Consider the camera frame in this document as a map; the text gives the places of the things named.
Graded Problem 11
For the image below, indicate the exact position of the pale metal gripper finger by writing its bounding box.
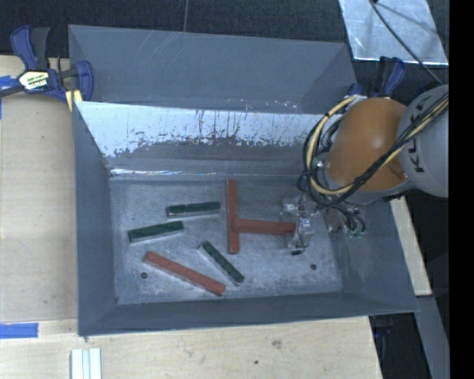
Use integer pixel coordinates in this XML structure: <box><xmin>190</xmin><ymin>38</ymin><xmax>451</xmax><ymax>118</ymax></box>
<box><xmin>287</xmin><ymin>227</ymin><xmax>315</xmax><ymax>252</ymax></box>
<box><xmin>280</xmin><ymin>198</ymin><xmax>302</xmax><ymax>216</ymax></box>

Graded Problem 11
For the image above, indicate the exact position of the grey metal bin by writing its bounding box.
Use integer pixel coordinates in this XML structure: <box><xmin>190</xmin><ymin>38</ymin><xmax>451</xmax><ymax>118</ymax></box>
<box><xmin>67</xmin><ymin>24</ymin><xmax>420</xmax><ymax>337</ymax></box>

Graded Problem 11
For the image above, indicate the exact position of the dark green flat block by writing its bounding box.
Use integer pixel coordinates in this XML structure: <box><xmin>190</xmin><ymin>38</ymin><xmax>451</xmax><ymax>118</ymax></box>
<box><xmin>165</xmin><ymin>201</ymin><xmax>222</xmax><ymax>219</ymax></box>
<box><xmin>127</xmin><ymin>220</ymin><xmax>185</xmax><ymax>244</ymax></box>
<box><xmin>197</xmin><ymin>240</ymin><xmax>246</xmax><ymax>287</ymax></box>

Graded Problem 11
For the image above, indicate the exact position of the pale wood board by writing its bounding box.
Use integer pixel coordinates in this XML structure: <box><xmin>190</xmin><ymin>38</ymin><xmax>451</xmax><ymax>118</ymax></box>
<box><xmin>0</xmin><ymin>92</ymin><xmax>80</xmax><ymax>324</ymax></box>

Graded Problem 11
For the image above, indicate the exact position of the red-brown flat block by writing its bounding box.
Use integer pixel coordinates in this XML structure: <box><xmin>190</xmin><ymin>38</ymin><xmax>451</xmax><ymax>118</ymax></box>
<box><xmin>231</xmin><ymin>217</ymin><xmax>298</xmax><ymax>237</ymax></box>
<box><xmin>225</xmin><ymin>178</ymin><xmax>242</xmax><ymax>256</ymax></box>
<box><xmin>143</xmin><ymin>250</ymin><xmax>227</xmax><ymax>297</ymax></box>

